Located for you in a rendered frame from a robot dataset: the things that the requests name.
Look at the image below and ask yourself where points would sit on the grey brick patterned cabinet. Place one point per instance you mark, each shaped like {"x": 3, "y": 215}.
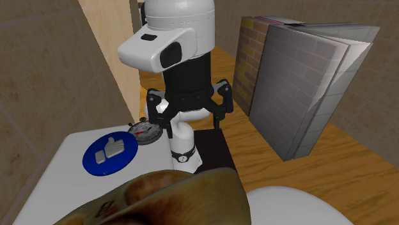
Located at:
{"x": 286, "y": 93}

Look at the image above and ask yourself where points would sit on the light wooden door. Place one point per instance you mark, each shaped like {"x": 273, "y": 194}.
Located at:
{"x": 115, "y": 46}

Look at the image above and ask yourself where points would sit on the blue thumbs-up disc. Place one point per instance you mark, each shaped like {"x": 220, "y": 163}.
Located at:
{"x": 93, "y": 165}

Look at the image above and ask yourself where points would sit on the white toilet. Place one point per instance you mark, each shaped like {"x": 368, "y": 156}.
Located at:
{"x": 62, "y": 190}

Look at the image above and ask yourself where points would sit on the silver stopwatch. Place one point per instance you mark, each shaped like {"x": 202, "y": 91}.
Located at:
{"x": 146, "y": 135}

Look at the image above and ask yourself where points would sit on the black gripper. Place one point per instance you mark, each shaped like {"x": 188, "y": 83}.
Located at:
{"x": 187, "y": 84}

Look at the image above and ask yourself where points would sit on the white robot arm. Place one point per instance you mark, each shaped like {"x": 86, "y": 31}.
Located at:
{"x": 180, "y": 21}

